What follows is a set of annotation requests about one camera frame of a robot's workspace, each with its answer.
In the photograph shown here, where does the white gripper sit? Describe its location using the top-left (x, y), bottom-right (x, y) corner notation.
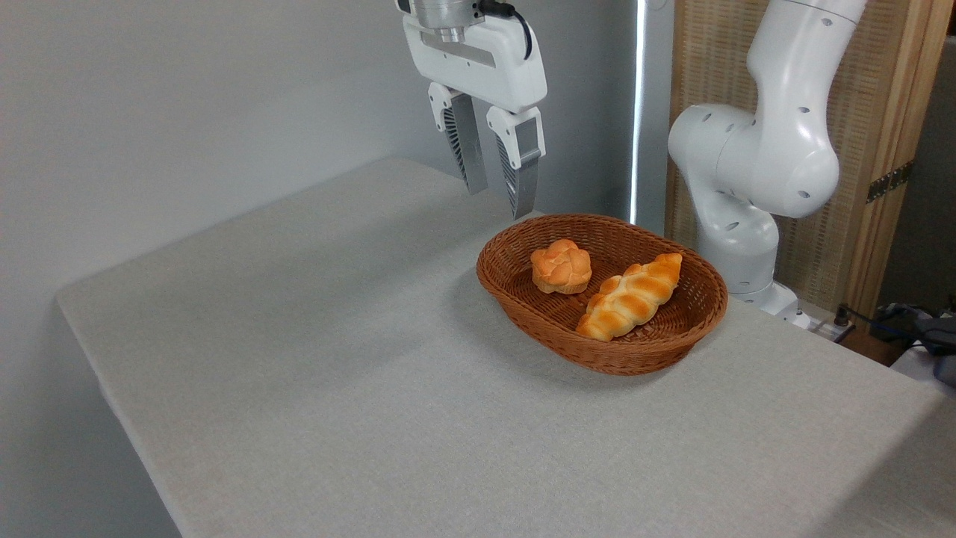
top-left (402, 12), bottom-right (548, 220)

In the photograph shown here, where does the round knotted bread roll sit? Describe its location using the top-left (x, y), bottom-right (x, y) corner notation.
top-left (530, 239), bottom-right (593, 295)

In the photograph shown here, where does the long braided bread loaf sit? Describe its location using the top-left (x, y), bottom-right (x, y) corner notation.
top-left (575, 253), bottom-right (684, 343)

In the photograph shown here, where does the brown wicker basket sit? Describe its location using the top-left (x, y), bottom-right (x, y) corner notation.
top-left (476, 214), bottom-right (729, 376)

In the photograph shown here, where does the grey tablecloth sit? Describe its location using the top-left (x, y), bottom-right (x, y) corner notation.
top-left (56, 157), bottom-right (956, 538)

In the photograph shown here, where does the white power strip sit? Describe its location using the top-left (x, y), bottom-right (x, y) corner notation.
top-left (808, 314), bottom-right (857, 344)

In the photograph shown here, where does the wooden woven folding screen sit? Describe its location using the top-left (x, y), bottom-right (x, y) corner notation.
top-left (665, 0), bottom-right (956, 322)

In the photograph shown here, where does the metal screen hinge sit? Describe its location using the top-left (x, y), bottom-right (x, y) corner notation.
top-left (866, 161), bottom-right (913, 204)

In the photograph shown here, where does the dark grey bundle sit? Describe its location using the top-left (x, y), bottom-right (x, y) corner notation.
top-left (874, 302), bottom-right (956, 386)

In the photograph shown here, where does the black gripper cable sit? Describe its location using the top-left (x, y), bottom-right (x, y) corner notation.
top-left (478, 0), bottom-right (534, 61)

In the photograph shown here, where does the black power cable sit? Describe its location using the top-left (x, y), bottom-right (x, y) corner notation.
top-left (835, 303), bottom-right (956, 353)

